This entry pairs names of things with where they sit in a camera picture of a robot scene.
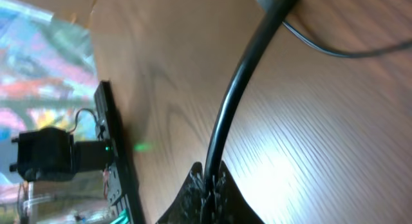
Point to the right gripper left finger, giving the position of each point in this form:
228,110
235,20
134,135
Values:
186,207

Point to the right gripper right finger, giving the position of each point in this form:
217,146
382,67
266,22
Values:
231,207

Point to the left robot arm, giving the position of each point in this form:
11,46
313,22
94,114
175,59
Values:
51,154

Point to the colourful patterned floor mat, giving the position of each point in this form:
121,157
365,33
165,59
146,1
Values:
48,79

